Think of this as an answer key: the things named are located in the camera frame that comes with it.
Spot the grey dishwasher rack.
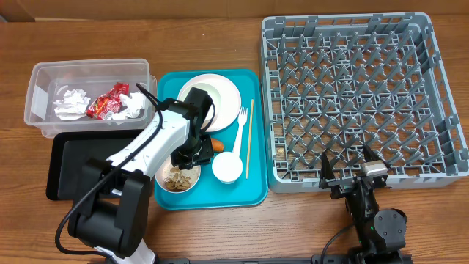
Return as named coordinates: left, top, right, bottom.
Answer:
left=260, top=12, right=468, bottom=193

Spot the pink bowl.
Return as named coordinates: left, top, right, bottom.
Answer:
left=155, top=160, right=198, bottom=193

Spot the orange carrot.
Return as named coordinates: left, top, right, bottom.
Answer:
left=211, top=138, right=225, bottom=153

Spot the white napkin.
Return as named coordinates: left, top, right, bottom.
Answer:
left=53, top=89, right=91, bottom=121

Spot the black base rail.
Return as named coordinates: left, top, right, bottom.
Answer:
left=156, top=254, right=413, bottom=264

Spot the peanut shells and rice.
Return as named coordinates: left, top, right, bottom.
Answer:
left=163, top=166, right=201, bottom=192

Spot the white cup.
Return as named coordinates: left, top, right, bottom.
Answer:
left=212, top=152, right=243, bottom=184

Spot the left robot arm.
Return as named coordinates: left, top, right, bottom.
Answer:
left=55, top=87, right=215, bottom=263

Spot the white tissue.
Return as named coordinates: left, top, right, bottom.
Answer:
left=112, top=92, right=147, bottom=120

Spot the wooden chopstick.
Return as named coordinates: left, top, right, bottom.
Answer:
left=245, top=99, right=254, bottom=180

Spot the white round plate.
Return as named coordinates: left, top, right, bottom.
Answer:
left=177, top=73, right=241, bottom=132

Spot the white plastic fork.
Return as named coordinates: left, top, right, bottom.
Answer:
left=233, top=107, right=248, bottom=157

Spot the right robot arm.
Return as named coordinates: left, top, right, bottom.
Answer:
left=311, top=145, right=413, bottom=264

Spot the teal serving tray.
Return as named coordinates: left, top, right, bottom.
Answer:
left=155, top=69, right=268, bottom=210

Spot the red snack wrapper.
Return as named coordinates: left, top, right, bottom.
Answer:
left=86, top=83, right=130, bottom=120

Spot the clear plastic bin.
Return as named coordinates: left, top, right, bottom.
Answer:
left=24, top=59, right=157, bottom=139

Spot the black tray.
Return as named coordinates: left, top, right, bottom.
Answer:
left=46, top=130, right=142, bottom=201

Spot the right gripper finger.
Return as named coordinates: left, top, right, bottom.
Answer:
left=320, top=150, right=335, bottom=181
left=362, top=144, right=382, bottom=162

